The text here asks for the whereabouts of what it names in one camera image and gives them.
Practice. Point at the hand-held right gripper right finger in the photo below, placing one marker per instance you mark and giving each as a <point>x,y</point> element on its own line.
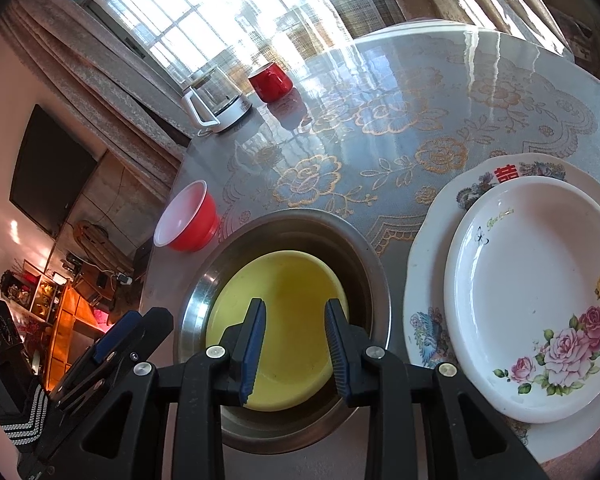
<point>337,355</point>

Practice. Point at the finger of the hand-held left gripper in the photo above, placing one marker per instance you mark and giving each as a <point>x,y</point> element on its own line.
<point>115,339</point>

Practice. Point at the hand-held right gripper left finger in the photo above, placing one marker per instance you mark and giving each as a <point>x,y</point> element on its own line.
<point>250,355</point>

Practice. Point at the yellow plastic bowl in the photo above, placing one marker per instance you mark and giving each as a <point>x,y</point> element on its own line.
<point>290,300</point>

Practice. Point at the stainless steel bowl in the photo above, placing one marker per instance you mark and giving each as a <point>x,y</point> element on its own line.
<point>362,270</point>

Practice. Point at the large scalloped patterned plate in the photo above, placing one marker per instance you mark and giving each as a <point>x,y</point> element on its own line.
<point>430,280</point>

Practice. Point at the white plate with rose print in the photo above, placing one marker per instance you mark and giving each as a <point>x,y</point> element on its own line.
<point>530,285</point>

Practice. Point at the wooden cabinet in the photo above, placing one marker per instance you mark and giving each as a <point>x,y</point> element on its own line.
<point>65,320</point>

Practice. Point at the wooden chair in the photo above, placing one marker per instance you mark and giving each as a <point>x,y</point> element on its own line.
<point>97,242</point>

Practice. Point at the red bowl with white inside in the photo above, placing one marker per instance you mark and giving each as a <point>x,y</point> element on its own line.
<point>182,220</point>

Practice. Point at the black flat television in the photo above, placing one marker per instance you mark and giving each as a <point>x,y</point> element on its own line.
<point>50,170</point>

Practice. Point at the white electric kettle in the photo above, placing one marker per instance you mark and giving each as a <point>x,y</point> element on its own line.
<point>220,105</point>

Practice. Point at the gold lace table mat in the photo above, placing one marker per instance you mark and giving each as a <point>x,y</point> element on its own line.
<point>405,110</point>

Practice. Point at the red mug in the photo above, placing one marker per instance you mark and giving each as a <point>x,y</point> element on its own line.
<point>270,85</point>

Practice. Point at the large grid window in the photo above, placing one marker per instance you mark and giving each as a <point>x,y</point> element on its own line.
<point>180,5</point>

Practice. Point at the sheer white curtain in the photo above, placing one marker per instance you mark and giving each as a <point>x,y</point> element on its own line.
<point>300,15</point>

